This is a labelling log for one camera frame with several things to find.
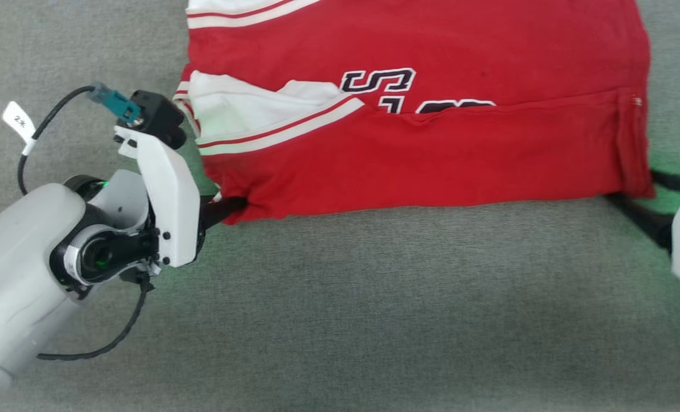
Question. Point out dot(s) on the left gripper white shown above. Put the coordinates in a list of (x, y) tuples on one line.
[(171, 206)]

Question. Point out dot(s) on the red and white jersey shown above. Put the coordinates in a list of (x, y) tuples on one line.
[(431, 160)]

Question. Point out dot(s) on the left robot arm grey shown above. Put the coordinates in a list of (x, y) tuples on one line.
[(14, 257)]

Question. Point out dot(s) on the grey fabric sofa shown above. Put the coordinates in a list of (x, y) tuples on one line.
[(374, 315)]

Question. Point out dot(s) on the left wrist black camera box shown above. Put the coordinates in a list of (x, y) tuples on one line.
[(156, 114)]

